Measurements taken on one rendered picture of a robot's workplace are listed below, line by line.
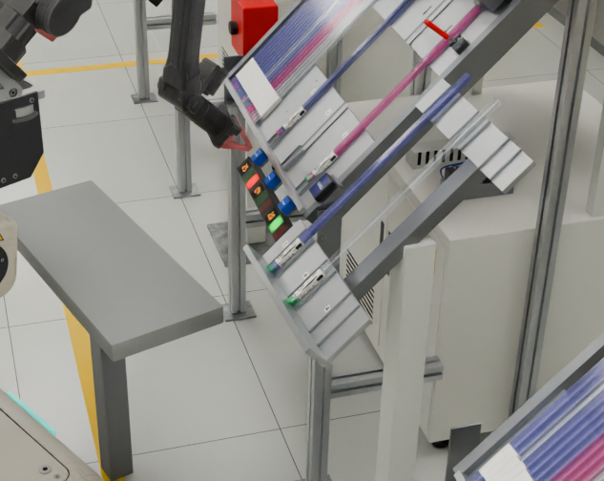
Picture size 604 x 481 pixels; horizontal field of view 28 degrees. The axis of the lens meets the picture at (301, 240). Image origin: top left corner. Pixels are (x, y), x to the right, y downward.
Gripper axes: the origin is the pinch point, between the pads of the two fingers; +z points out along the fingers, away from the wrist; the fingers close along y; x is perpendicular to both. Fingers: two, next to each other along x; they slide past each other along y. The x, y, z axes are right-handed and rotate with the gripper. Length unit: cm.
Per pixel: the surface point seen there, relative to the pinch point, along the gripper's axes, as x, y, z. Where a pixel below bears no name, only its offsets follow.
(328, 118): -17.8, -9.8, 3.8
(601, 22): -71, -23, 27
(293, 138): -8.7, -4.8, 4.0
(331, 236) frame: -4.4, -36.6, 6.4
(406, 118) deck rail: -31.0, -31.4, 3.1
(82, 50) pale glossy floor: 64, 235, 49
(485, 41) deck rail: -52, -31, 4
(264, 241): 37, 70, 68
